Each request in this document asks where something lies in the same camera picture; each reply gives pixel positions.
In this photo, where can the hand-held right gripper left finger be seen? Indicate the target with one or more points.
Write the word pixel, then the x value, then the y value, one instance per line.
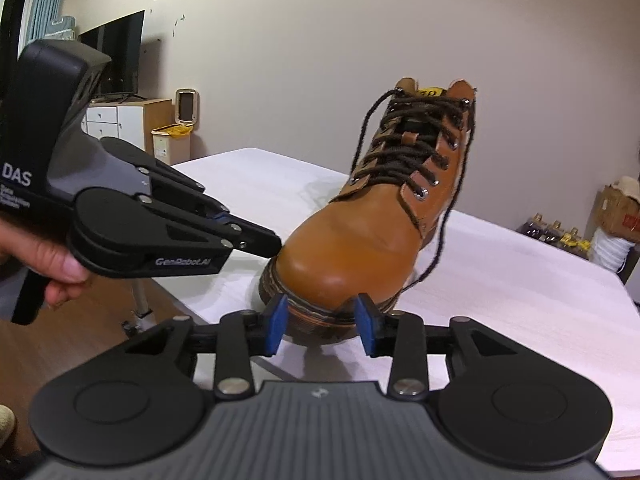
pixel 277 325

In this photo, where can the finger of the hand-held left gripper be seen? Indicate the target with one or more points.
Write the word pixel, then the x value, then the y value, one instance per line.
pixel 185 187
pixel 255 242

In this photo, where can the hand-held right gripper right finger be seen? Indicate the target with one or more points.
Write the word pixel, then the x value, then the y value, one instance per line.
pixel 364 327

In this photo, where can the tan leather boot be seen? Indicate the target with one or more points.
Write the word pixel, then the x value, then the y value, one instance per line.
pixel 350 250

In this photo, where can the person's left hand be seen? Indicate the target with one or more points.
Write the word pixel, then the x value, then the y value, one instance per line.
pixel 40 245

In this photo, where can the white pedal trash bin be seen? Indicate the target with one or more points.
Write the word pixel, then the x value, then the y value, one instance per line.
pixel 172 147

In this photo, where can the white wooden drawer cabinet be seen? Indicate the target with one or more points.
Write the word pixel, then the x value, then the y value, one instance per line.
pixel 130 125

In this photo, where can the black flat television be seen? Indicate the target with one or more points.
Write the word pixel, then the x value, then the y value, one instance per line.
pixel 117 55

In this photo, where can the blue curtain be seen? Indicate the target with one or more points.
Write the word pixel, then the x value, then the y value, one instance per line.
pixel 47 5

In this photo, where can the white side table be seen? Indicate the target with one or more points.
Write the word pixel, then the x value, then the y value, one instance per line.
pixel 525 335

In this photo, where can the cluster of cooking oil bottles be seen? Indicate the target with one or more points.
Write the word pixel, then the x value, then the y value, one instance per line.
pixel 550 235

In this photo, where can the white plastic bucket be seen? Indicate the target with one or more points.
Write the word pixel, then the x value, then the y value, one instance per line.
pixel 612 252

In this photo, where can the printed cardboard box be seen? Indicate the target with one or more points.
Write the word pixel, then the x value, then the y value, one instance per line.
pixel 620 215

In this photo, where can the cream straw hat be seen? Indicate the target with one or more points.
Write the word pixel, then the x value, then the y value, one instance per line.
pixel 630 185

